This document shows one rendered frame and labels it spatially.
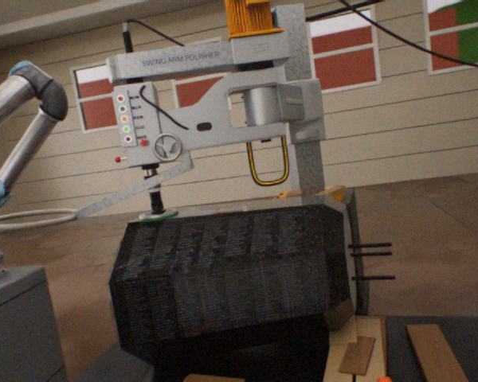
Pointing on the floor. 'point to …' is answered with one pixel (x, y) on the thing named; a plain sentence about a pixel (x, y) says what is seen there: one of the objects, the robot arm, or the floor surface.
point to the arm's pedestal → (21, 329)
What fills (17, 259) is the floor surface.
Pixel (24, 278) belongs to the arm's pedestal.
